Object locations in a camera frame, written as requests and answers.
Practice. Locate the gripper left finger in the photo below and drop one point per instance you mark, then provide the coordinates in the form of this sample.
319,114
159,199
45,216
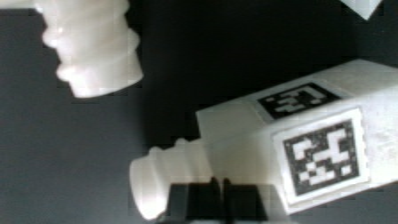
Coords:
193,204

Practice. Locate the white right fence rail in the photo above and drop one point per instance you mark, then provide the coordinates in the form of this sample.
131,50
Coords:
362,7

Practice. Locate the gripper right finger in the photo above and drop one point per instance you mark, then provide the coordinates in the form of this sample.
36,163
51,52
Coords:
244,208

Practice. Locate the white leg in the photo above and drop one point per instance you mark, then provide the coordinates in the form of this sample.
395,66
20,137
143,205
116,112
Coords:
95,41
301,139

